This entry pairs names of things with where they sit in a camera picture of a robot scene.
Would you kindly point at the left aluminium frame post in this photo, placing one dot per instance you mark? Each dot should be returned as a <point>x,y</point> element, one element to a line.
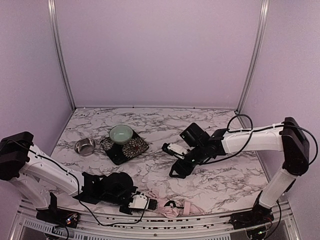
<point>59,52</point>

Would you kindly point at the pink and black umbrella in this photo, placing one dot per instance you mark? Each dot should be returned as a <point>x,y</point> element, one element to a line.
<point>170,209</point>

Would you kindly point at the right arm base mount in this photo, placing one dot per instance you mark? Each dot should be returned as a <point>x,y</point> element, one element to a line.
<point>251,218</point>

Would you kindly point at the aluminium frame post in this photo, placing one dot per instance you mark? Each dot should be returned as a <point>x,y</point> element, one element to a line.
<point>59,52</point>
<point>259,38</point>

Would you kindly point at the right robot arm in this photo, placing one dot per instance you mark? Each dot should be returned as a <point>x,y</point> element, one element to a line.
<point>287,137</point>

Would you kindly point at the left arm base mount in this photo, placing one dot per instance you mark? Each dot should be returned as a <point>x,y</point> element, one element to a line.
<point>61,217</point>

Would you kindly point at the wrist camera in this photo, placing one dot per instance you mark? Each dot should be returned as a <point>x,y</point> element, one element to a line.
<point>174,150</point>
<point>140,201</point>

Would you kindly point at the small steel bowl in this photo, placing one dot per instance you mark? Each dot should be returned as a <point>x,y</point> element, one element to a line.
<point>85,146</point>

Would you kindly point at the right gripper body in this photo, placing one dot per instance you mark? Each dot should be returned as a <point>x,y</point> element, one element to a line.
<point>185,163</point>

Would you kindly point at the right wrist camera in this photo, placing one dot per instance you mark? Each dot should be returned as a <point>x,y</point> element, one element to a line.
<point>174,150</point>

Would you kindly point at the black floral square plate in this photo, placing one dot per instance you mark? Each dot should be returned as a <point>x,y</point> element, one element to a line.
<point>120,154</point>

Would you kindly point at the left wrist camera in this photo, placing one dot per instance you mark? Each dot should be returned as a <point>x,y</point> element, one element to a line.
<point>140,201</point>

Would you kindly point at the front aluminium rail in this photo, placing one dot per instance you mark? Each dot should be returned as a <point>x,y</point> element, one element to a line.
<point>103,226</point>

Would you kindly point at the green ceramic bowl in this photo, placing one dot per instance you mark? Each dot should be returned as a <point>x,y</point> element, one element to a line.
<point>121,134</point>

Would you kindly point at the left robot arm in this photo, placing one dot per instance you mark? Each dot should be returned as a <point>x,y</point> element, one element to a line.
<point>22,163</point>

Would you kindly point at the right aluminium frame post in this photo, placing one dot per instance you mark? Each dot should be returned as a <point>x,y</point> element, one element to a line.
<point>259,38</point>

